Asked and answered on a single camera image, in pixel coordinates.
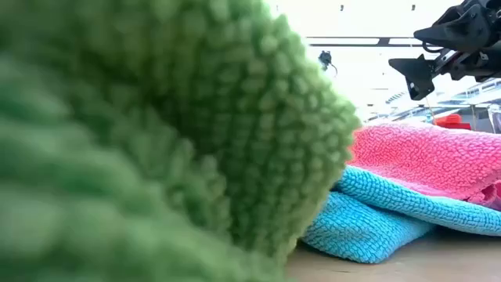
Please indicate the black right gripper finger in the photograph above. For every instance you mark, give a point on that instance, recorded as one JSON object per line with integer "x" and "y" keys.
{"x": 458, "y": 31}
{"x": 420, "y": 76}

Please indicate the blue microfiber towel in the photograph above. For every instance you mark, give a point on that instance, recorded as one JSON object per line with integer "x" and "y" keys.
{"x": 364, "y": 231}

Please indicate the green microfiber towel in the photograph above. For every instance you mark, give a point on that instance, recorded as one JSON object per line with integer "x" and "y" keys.
{"x": 156, "y": 137}

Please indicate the black overhead beam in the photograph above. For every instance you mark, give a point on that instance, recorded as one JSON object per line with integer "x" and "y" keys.
{"x": 352, "y": 44}

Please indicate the dark hanging camera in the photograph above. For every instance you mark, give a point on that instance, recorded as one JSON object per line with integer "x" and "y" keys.
{"x": 325, "y": 58}

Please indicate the pink microfiber towel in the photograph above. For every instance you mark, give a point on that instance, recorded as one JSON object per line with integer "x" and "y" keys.
{"x": 422, "y": 156}

